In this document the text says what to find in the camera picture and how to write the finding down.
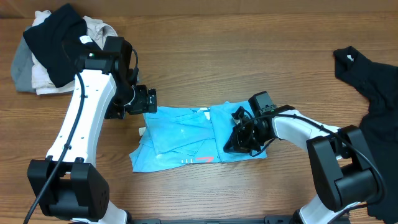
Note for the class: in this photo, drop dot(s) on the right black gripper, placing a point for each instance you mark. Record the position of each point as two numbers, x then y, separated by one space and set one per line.
236 142

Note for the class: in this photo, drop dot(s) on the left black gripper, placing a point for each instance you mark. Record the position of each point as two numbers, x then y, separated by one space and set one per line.
143 103

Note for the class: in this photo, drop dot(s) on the light blue t-shirt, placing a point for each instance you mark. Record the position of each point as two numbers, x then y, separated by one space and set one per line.
176 137

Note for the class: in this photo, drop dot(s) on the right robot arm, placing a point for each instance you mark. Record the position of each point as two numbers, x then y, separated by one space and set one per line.
344 172

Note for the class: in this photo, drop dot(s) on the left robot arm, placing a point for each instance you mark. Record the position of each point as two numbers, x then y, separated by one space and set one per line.
66 183

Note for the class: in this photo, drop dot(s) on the small white paper tag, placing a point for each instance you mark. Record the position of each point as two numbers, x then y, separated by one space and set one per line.
142 131

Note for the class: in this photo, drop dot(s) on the folded beige shirt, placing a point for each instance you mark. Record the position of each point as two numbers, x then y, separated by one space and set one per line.
98 32

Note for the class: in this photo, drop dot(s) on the folded black shirt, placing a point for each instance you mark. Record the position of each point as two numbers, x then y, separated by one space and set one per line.
56 43

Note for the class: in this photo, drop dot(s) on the folded grey garment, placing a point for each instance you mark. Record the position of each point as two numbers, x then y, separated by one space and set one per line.
21 68

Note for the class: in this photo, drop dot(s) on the black shirt on right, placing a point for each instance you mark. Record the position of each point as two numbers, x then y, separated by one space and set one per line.
378 83

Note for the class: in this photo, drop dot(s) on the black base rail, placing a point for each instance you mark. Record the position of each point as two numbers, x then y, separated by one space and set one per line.
211 221

